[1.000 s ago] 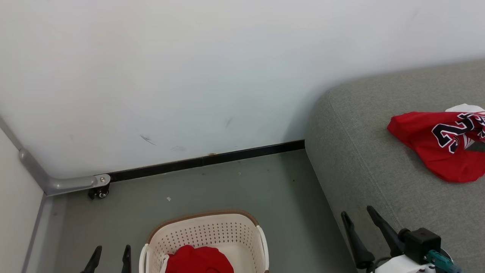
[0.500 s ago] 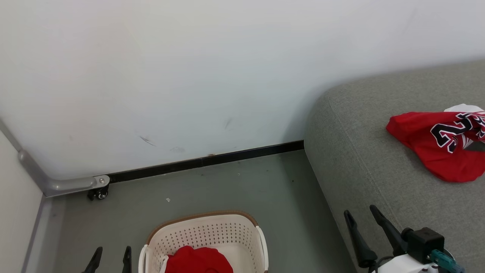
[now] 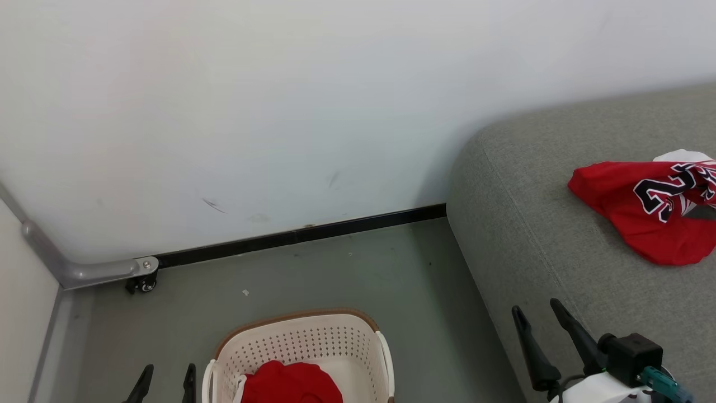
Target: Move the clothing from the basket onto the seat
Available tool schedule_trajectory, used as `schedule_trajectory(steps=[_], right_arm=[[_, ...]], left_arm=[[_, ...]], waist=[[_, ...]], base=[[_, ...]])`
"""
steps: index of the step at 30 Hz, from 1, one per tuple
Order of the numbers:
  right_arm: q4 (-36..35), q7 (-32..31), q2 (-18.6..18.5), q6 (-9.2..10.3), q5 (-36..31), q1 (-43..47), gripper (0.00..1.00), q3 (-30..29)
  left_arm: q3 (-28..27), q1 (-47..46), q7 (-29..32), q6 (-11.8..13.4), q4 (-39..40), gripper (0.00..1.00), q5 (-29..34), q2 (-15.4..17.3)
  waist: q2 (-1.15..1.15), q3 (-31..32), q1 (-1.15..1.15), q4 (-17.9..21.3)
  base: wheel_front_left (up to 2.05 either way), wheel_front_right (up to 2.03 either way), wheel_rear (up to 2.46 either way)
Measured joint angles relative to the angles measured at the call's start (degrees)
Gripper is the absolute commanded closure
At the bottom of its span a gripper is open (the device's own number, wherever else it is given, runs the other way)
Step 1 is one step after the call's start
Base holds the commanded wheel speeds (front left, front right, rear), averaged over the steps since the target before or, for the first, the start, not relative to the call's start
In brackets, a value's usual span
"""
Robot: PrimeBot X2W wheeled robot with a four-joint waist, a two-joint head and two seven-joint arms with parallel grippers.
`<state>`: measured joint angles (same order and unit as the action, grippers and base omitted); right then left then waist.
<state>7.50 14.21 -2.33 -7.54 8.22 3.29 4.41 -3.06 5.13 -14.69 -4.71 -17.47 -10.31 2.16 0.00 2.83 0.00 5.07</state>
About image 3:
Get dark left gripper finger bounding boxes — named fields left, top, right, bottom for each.
left=124, top=364, right=154, bottom=403
left=182, top=363, right=197, bottom=403

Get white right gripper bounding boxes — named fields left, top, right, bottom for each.
left=511, top=298, right=680, bottom=403

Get red shorts with white trim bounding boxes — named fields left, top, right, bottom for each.
left=232, top=360, right=343, bottom=403

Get red jersey with white sleeves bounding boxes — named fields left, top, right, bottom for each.
left=568, top=148, right=716, bottom=266

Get cream perforated laundry basket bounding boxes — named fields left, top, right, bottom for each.
left=201, top=308, right=395, bottom=403

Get black caster wheel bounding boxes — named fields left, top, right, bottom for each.
left=125, top=275, right=157, bottom=295

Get grey fabric sofa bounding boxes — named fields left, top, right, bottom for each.
left=446, top=83, right=716, bottom=403

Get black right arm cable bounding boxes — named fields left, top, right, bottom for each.
left=545, top=374, right=588, bottom=403

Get teal right camera connector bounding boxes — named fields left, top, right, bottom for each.
left=642, top=367, right=694, bottom=403

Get grey metal frame leg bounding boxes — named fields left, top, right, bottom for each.
left=0, top=182, right=160, bottom=403

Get black wall baseboard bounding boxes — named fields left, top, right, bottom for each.
left=157, top=204, right=447, bottom=269

